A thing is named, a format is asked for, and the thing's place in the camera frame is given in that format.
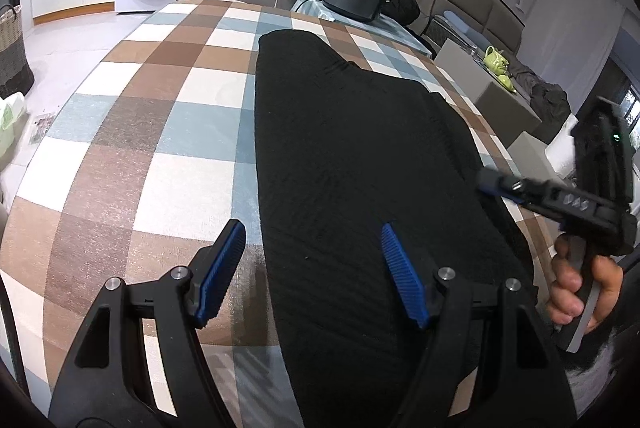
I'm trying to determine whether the black knit sweater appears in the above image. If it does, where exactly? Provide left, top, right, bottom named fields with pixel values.
left=254, top=28, right=551, bottom=428

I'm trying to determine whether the light blue cloth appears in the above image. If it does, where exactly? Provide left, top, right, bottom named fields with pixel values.
left=290, top=0, right=433, bottom=59

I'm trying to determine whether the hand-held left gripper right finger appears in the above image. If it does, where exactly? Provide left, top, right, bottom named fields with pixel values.
left=381, top=222, right=581, bottom=428

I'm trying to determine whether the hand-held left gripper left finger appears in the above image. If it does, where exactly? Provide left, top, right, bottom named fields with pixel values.
left=47, top=218, right=247, bottom=428

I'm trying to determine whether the grey coffee table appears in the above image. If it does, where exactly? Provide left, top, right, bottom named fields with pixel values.
left=432, top=39, right=543, bottom=149

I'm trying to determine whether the blue striped cushion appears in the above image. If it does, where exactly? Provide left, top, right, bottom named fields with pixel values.
left=440, top=10, right=488, bottom=46

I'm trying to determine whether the printed packet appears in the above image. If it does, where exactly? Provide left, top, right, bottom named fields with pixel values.
left=29, top=112, right=58, bottom=144

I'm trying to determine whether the person's right hand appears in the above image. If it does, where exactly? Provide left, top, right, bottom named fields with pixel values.
left=545, top=235, right=626, bottom=334

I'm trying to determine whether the dark grey clothing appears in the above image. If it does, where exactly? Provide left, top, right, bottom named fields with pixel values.
left=510, top=61, right=572, bottom=129

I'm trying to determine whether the white green plastic bag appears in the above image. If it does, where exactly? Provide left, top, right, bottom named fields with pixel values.
left=0, top=92, right=27, bottom=169

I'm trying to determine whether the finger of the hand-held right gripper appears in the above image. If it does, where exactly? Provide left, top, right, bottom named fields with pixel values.
left=476, top=167, right=557, bottom=212

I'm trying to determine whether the black cable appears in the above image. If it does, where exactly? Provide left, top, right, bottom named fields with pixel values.
left=0, top=278, right=31, bottom=404

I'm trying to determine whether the checkered tablecloth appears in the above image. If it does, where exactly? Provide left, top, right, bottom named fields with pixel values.
left=0, top=0, right=576, bottom=428

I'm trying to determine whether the green teapot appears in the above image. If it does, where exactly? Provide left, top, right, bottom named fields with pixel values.
left=482, top=46, right=510, bottom=76

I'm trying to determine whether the woven laundry basket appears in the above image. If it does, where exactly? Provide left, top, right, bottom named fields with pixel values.
left=0, top=3, right=35, bottom=99

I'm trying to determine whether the white curtain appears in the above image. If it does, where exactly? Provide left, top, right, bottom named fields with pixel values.
left=520, top=0, right=626, bottom=74

